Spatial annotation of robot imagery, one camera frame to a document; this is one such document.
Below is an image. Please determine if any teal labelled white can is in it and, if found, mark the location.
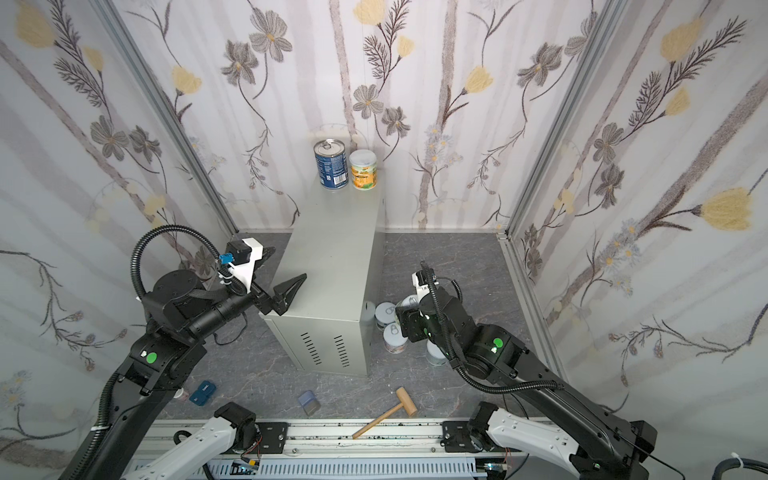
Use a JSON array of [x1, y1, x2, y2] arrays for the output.
[[426, 341, 447, 366]]

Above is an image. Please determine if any orange can with plastic lid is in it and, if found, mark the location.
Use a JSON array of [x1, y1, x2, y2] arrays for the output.
[[349, 149, 378, 191]]

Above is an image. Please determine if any white can near cabinet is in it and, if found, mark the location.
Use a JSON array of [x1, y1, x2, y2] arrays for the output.
[[375, 302, 397, 330]]

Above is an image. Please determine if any grey metal cabinet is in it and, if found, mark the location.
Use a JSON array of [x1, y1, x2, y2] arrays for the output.
[[265, 180, 385, 377]]

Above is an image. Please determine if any blue toy car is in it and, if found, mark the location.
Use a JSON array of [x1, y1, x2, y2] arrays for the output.
[[188, 380, 217, 407]]

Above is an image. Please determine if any small grey blue block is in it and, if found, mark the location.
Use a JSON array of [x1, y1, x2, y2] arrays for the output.
[[298, 390, 321, 417]]

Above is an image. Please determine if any green labelled white can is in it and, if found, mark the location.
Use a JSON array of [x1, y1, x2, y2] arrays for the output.
[[399, 294, 419, 309]]

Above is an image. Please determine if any blue labelled tin can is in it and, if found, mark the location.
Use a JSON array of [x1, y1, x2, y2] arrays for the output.
[[313, 139, 348, 190]]

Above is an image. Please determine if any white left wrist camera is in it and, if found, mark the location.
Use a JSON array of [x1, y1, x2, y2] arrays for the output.
[[218, 237, 264, 295]]

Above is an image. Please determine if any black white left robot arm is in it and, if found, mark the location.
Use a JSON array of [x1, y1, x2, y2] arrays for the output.
[[61, 224, 307, 479]]

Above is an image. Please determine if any wooden mallet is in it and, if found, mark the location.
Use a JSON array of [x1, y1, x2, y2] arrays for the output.
[[352, 387, 418, 440]]

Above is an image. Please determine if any pink labelled white can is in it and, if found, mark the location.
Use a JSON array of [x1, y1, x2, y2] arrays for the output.
[[383, 323, 408, 354]]

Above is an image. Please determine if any black cable bottom right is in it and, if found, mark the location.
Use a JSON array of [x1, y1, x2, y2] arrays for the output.
[[710, 455, 768, 480]]

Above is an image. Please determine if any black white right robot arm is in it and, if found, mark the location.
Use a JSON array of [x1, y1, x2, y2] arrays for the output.
[[396, 263, 657, 479]]

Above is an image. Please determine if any aluminium rail base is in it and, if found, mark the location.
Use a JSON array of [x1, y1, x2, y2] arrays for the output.
[[110, 416, 619, 480]]

